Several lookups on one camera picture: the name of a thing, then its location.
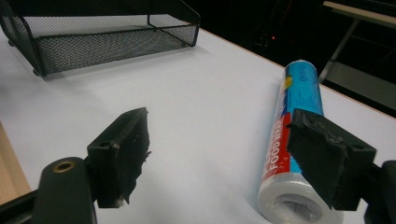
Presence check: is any grey metal table frame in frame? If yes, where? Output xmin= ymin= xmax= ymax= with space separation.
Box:
xmin=318 ymin=0 xmax=396 ymax=111

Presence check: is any black mesh tray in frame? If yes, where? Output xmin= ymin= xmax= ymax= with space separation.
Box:
xmin=0 ymin=0 xmax=202 ymax=77

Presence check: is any blue food wrap roll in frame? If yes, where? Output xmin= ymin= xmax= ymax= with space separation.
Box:
xmin=257 ymin=60 xmax=345 ymax=224

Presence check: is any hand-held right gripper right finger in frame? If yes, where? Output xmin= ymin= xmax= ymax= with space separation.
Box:
xmin=286 ymin=108 xmax=377 ymax=212

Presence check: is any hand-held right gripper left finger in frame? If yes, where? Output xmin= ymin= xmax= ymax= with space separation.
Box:
xmin=86 ymin=106 xmax=152 ymax=209

